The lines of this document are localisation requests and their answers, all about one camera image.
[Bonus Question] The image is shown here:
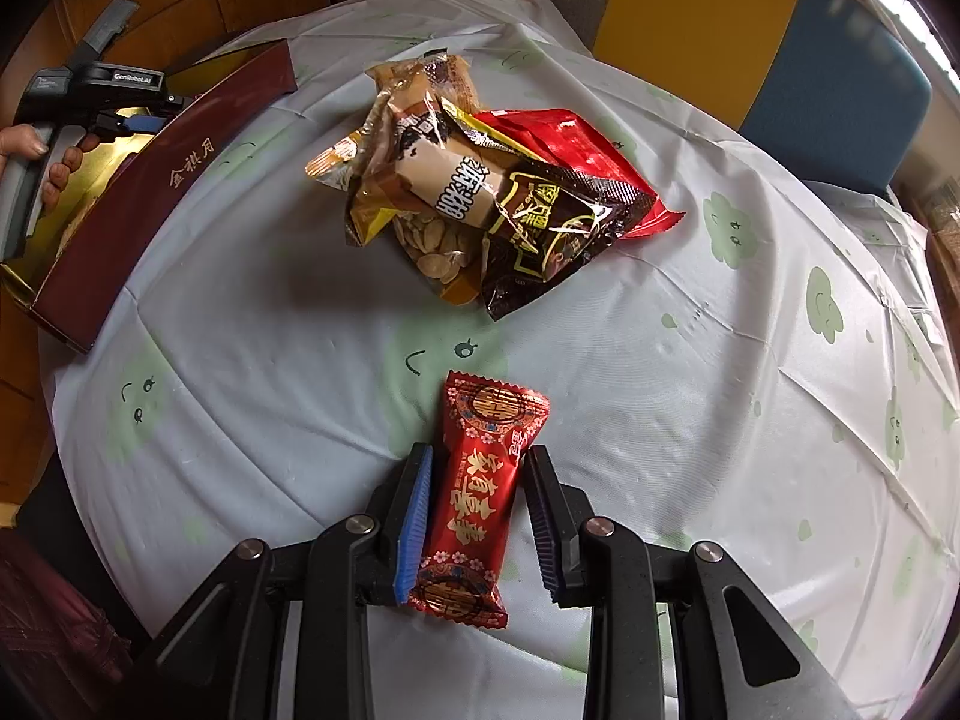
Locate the grey yellow blue chair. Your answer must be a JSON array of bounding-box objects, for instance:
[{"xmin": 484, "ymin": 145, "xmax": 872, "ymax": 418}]
[{"xmin": 472, "ymin": 0, "xmax": 935, "ymax": 192}]

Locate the large red snack packet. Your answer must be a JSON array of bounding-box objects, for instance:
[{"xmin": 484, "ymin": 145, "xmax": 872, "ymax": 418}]
[{"xmin": 469, "ymin": 109, "xmax": 687, "ymax": 239}]

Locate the maroon tin box gold inside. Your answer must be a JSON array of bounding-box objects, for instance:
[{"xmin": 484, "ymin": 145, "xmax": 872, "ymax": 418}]
[{"xmin": 0, "ymin": 40, "xmax": 297, "ymax": 355}]

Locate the window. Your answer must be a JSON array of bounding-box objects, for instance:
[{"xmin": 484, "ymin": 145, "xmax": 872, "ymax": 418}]
[{"xmin": 862, "ymin": 0, "xmax": 960, "ymax": 80}]

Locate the beige brown sesame snack packet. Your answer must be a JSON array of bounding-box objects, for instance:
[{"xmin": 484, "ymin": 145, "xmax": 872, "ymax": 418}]
[{"xmin": 345, "ymin": 90, "xmax": 526, "ymax": 245}]

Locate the red patterned candy packet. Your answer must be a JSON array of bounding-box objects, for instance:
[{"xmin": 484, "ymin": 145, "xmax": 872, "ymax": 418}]
[{"xmin": 407, "ymin": 370, "xmax": 552, "ymax": 629}]

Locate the dark brown snack packet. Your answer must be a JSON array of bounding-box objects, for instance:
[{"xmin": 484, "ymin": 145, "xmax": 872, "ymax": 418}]
[{"xmin": 480, "ymin": 165, "xmax": 657, "ymax": 322}]

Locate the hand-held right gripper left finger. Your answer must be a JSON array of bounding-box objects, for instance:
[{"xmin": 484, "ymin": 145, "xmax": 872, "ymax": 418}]
[{"xmin": 124, "ymin": 442, "xmax": 436, "ymax": 720}]

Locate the person's dark red clothing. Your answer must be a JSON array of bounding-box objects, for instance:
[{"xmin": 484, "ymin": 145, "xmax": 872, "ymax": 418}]
[{"xmin": 0, "ymin": 532, "xmax": 136, "ymax": 720}]

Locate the person's left hand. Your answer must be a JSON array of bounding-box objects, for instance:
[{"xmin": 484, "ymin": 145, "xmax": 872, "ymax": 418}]
[{"xmin": 0, "ymin": 125, "xmax": 104, "ymax": 209}]

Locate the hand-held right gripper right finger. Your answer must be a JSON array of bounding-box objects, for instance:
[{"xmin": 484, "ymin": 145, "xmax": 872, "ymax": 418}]
[{"xmin": 523, "ymin": 446, "xmax": 860, "ymax": 720}]

